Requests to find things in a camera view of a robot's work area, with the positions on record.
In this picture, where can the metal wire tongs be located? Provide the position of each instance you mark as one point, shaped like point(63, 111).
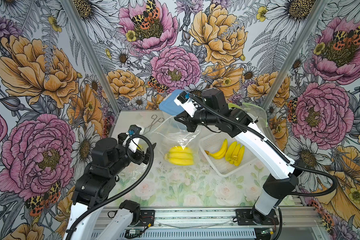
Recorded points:
point(155, 120)

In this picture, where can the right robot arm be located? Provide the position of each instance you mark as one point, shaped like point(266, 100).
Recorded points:
point(211, 109)

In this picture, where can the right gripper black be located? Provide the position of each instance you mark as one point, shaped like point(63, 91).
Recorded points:
point(188, 121)

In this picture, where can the white plastic basket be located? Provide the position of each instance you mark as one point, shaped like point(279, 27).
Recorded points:
point(213, 143)

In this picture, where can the panda zip-top bag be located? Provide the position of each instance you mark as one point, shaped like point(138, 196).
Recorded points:
point(255, 112)

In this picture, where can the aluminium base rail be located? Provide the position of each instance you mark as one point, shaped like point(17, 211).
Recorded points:
point(223, 223)

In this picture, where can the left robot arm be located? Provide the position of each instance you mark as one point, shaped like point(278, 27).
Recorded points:
point(110, 156)

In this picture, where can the blue lid storage box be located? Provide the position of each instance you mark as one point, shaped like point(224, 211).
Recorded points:
point(169, 106)

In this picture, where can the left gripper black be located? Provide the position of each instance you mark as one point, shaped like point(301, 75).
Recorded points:
point(139, 158)

